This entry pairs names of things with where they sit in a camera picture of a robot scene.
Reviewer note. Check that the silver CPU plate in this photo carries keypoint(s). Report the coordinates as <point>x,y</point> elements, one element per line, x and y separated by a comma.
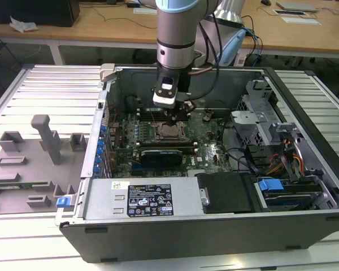
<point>173,132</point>

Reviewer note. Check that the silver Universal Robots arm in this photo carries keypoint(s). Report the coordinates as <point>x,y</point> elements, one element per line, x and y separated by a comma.
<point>175,28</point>

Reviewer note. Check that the CPU socket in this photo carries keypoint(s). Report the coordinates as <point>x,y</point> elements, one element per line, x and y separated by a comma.
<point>155,135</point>

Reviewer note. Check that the blue expansion slot clip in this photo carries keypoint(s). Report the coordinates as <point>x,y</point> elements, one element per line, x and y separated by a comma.
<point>103,130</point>
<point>101,144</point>
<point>99,152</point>
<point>95,169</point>
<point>97,161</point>

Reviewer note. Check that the small black board connector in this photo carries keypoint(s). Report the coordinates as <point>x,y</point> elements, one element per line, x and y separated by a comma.
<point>207,116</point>

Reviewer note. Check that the pale blue teach pendant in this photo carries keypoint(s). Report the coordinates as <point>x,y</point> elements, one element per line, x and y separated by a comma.
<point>233,48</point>

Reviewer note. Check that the silver metal drive cage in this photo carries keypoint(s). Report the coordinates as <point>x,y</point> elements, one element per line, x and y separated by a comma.
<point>257,98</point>

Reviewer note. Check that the black graphics card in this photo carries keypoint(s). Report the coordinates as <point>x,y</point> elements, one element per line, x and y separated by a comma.
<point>161,158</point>

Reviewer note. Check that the green motherboard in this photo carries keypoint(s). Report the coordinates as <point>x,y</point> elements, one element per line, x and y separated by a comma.
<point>209,158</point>

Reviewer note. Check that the white paper sheet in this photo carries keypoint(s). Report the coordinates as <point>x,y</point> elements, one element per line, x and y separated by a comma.
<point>144,10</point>

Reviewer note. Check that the black power adapter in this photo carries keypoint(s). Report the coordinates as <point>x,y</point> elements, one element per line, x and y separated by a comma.
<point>132,5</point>

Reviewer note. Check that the wooden desk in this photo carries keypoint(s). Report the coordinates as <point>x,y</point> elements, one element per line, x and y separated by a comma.
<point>101,31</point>

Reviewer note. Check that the black plastic shroud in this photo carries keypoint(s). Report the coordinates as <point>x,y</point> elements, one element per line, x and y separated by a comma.
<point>226,192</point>

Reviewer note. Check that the black computer mouse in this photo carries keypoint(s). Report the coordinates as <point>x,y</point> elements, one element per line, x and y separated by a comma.
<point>265,2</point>

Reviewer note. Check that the white sheet with dark strip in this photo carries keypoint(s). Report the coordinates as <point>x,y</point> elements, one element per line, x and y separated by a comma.
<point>289,12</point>

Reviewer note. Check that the white flat sheet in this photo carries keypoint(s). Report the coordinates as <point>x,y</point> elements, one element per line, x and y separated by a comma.
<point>300,20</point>

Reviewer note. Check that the silver power supply with label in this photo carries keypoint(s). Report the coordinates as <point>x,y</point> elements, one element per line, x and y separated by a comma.
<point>107,197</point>

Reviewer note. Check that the grey flat laptop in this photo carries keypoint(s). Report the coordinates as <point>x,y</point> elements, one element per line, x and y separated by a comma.
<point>296,6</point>

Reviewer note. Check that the black open PC case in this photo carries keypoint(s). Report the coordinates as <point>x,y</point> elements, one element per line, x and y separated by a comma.
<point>186,240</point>

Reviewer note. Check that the black disk drive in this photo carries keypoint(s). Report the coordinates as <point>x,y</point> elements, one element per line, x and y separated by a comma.
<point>291,200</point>

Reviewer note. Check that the black computer box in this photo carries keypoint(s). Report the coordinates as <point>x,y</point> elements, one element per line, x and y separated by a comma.
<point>34,11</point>

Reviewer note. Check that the blue case latch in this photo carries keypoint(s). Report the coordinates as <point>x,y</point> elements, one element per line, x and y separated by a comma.
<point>62,203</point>

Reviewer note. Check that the crumpled white paper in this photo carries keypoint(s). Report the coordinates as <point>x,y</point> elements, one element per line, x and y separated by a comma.
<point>24,25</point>

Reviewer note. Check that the grey parts rack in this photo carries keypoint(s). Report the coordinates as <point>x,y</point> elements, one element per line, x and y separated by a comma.
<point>31,169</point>

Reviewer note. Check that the green RAM stick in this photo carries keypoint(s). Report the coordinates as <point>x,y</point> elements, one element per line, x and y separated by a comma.
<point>14,186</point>

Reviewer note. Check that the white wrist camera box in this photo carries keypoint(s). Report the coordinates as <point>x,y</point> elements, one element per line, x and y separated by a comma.
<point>165,94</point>

